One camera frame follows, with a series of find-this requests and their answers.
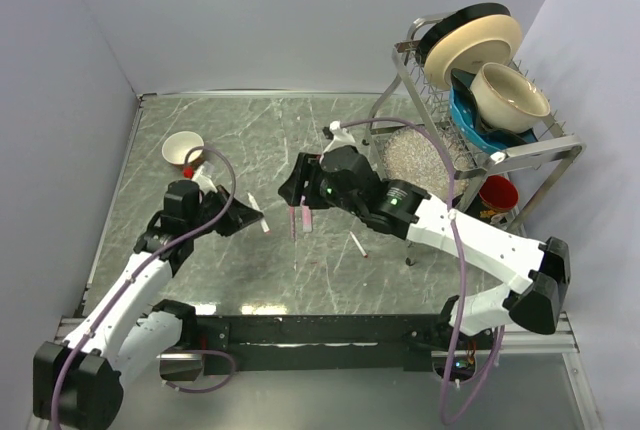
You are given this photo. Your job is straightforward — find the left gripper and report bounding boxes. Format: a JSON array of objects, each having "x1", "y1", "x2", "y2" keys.
[{"x1": 187, "y1": 184, "x2": 263, "y2": 238}]

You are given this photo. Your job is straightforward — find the pink highlighter pen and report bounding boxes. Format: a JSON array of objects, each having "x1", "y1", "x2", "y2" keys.
[{"x1": 301, "y1": 205, "x2": 313, "y2": 233}]

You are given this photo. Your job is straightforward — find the pink thin pen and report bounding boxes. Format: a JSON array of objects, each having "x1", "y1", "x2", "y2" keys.
[{"x1": 289, "y1": 206, "x2": 297, "y2": 242}]

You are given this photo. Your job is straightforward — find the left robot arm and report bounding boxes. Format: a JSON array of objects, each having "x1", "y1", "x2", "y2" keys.
[{"x1": 32, "y1": 180, "x2": 263, "y2": 429}]

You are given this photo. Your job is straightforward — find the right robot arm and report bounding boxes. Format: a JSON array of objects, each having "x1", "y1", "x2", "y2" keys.
[{"x1": 278, "y1": 146, "x2": 570, "y2": 348}]

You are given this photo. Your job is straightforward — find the small white bowl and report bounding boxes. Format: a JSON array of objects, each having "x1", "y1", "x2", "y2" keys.
[{"x1": 161, "y1": 131, "x2": 204, "y2": 166}]

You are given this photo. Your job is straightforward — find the speckled glass plate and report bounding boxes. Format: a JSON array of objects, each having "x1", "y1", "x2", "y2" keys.
[{"x1": 382, "y1": 128, "x2": 475, "y2": 201}]

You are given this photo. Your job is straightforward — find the black base bar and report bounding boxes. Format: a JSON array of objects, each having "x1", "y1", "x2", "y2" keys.
[{"x1": 159, "y1": 313, "x2": 496, "y2": 381}]

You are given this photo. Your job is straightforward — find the blue dotted bowl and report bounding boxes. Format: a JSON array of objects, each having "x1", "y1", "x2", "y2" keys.
[{"x1": 449, "y1": 86, "x2": 537, "y2": 154}]

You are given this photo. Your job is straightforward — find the metal dish rack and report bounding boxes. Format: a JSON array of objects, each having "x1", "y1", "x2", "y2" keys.
[{"x1": 369, "y1": 13, "x2": 586, "y2": 235}]

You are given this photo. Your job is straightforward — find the red black mug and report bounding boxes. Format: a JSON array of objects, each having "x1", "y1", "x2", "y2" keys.
[{"x1": 464, "y1": 175, "x2": 519, "y2": 225}]

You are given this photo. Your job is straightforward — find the cream ceramic bowl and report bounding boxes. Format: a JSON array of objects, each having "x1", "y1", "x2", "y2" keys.
[{"x1": 471, "y1": 62, "x2": 551, "y2": 134}]

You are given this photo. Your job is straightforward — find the large cream plate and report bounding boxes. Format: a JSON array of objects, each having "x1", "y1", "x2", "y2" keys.
[{"x1": 423, "y1": 15, "x2": 523, "y2": 90}]

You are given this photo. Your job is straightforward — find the black plate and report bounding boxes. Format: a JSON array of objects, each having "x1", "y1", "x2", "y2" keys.
[{"x1": 415, "y1": 2, "x2": 511, "y2": 65}]

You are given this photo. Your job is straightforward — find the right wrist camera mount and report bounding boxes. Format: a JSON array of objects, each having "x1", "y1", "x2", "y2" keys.
[{"x1": 323, "y1": 120, "x2": 356, "y2": 154}]

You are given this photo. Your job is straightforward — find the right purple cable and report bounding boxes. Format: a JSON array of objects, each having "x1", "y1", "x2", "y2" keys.
[{"x1": 339, "y1": 117, "x2": 506, "y2": 426}]

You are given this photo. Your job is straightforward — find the purple cable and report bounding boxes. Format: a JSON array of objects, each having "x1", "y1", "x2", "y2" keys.
[
  {"x1": 49, "y1": 145, "x2": 238, "y2": 426},
  {"x1": 339, "y1": 117, "x2": 506, "y2": 426}
]

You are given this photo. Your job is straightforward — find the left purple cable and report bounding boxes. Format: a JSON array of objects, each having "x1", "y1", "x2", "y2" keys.
[{"x1": 49, "y1": 145, "x2": 238, "y2": 426}]

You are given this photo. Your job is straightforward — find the aluminium frame rail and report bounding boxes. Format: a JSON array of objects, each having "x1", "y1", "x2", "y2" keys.
[{"x1": 501, "y1": 312, "x2": 579, "y2": 354}]

